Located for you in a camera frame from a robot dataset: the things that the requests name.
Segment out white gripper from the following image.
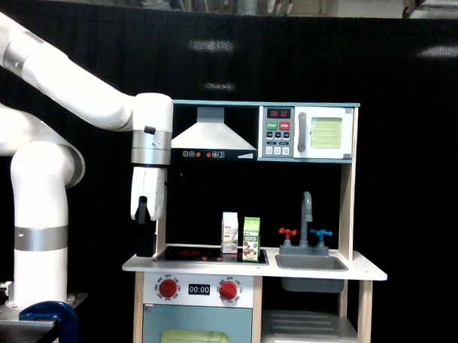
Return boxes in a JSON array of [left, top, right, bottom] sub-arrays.
[[130, 166, 166, 256]]

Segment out green juice box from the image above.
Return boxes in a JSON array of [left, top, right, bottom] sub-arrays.
[[242, 217, 260, 262]]

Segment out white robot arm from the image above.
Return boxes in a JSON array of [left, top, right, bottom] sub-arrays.
[[0, 12, 174, 309]]

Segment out grey toy sink basin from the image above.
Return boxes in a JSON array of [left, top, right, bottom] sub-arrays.
[[275, 254, 348, 293]]

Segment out black toy stovetop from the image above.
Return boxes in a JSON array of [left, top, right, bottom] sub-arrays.
[[155, 245, 268, 266]]

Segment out left red stove knob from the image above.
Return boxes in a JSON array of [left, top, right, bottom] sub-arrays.
[[158, 278, 178, 298]]

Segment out red stove knob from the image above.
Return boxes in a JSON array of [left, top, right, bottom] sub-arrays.
[[218, 281, 238, 301], [158, 278, 178, 298]]

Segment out white milk carton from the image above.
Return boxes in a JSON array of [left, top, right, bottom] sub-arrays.
[[221, 212, 238, 253]]

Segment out blue toy oven door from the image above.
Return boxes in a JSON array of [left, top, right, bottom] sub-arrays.
[[142, 304, 253, 343]]

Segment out right red stove knob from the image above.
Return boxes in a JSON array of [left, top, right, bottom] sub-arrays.
[[218, 281, 238, 301]]

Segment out grey range hood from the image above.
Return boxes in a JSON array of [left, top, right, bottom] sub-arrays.
[[171, 106, 257, 162]]

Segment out blue C-clamp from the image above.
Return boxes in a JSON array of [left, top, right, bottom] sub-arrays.
[[18, 301, 80, 343]]

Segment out grey toy faucet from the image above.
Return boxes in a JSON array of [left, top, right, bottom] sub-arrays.
[[279, 192, 329, 256]]

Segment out grey lower shelf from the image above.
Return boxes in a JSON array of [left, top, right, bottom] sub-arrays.
[[262, 310, 358, 343]]

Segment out wooden toy kitchen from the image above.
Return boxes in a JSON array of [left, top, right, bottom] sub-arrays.
[[123, 100, 387, 343]]

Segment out grey microwave control panel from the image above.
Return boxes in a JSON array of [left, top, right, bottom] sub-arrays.
[[258, 105, 295, 159]]

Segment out white toy microwave door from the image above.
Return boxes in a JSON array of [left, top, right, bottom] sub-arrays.
[[293, 106, 355, 159]]

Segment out red tap handle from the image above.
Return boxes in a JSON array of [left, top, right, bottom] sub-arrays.
[[278, 227, 298, 247]]

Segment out grey metal base plate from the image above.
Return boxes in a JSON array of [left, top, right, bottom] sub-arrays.
[[0, 293, 88, 343]]

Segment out blue tap handle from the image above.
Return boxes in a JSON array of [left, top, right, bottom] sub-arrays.
[[310, 229, 333, 247]]

